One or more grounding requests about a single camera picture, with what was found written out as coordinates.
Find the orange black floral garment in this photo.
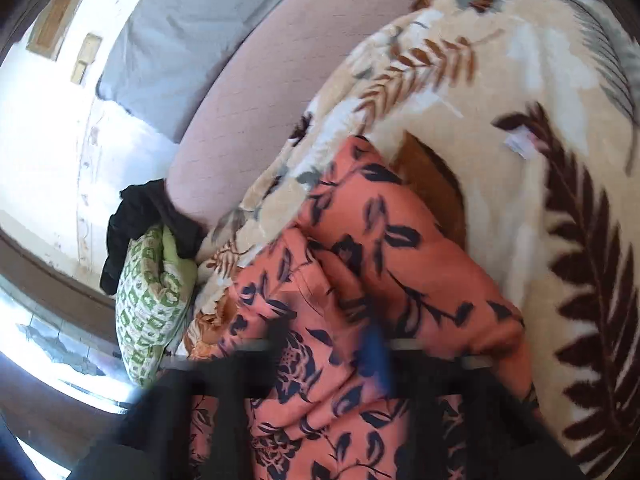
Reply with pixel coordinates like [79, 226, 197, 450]
[194, 136, 535, 479]

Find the green white patterned cloth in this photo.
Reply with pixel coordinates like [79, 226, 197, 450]
[115, 224, 198, 387]

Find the pink quilted bedsheet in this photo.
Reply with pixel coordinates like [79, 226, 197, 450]
[165, 0, 416, 229]

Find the beige leaf pattern blanket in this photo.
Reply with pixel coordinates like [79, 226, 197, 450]
[186, 0, 639, 479]

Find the grey pillow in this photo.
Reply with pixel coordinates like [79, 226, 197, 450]
[96, 0, 281, 143]

